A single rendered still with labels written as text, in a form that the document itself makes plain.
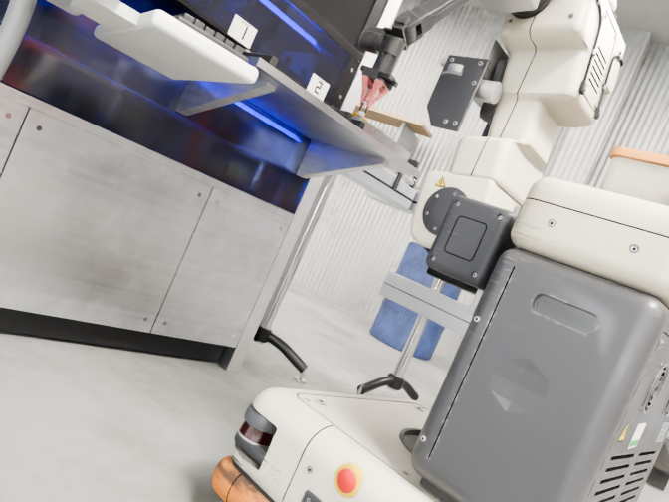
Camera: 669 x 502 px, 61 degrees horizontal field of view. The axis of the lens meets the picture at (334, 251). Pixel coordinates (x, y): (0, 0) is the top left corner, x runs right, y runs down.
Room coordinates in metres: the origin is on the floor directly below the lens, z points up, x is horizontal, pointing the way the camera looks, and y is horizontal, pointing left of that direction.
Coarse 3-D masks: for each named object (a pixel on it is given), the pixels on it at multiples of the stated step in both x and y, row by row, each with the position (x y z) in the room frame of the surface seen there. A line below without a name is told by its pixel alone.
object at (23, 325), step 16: (0, 320) 1.47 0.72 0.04; (16, 320) 1.49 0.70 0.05; (32, 320) 1.52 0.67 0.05; (48, 320) 1.55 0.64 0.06; (64, 320) 1.58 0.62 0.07; (48, 336) 1.57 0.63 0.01; (64, 336) 1.60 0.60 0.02; (80, 336) 1.63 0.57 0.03; (96, 336) 1.67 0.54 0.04; (112, 336) 1.70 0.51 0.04; (128, 336) 1.74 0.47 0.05; (144, 336) 1.78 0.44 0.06; (160, 336) 1.82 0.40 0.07; (160, 352) 1.84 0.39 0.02; (176, 352) 1.89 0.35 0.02; (192, 352) 1.93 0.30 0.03; (208, 352) 1.98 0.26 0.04
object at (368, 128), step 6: (360, 120) 1.55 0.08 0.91; (366, 126) 1.58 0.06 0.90; (372, 126) 1.59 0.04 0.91; (366, 132) 1.58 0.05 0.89; (372, 132) 1.60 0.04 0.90; (378, 132) 1.62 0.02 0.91; (378, 138) 1.62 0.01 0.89; (384, 138) 1.64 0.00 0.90; (390, 138) 1.66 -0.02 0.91; (384, 144) 1.65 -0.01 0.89; (390, 144) 1.67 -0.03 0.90; (396, 144) 1.68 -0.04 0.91; (396, 150) 1.69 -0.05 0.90; (402, 150) 1.71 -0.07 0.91; (402, 156) 1.72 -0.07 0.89; (408, 156) 1.74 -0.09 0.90
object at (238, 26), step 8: (232, 24) 1.61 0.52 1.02; (240, 24) 1.63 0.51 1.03; (248, 24) 1.65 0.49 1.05; (232, 32) 1.62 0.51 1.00; (240, 32) 1.64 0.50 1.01; (248, 32) 1.66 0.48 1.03; (256, 32) 1.67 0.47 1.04; (240, 40) 1.65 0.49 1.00; (248, 40) 1.66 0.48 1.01; (248, 48) 1.67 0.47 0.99
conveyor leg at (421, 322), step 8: (440, 280) 2.48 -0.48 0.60; (432, 288) 2.49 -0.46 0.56; (440, 288) 2.49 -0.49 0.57; (416, 320) 2.50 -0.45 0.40; (424, 320) 2.48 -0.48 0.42; (416, 328) 2.49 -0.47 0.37; (424, 328) 2.49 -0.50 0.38; (416, 336) 2.48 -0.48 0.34; (408, 344) 2.49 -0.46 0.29; (416, 344) 2.49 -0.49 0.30; (408, 352) 2.48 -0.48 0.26; (400, 360) 2.49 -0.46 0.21; (408, 360) 2.49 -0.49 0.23; (400, 368) 2.48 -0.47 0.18; (400, 376) 2.49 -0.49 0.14
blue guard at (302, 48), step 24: (192, 0) 1.51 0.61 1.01; (216, 0) 1.56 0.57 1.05; (240, 0) 1.61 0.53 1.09; (264, 0) 1.66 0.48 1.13; (264, 24) 1.69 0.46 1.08; (288, 24) 1.74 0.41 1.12; (312, 24) 1.80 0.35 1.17; (264, 48) 1.71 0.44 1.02; (288, 48) 1.77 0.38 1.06; (312, 48) 1.83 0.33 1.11; (336, 48) 1.90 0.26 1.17; (288, 72) 1.80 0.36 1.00; (312, 72) 1.86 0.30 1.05; (336, 72) 1.93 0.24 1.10
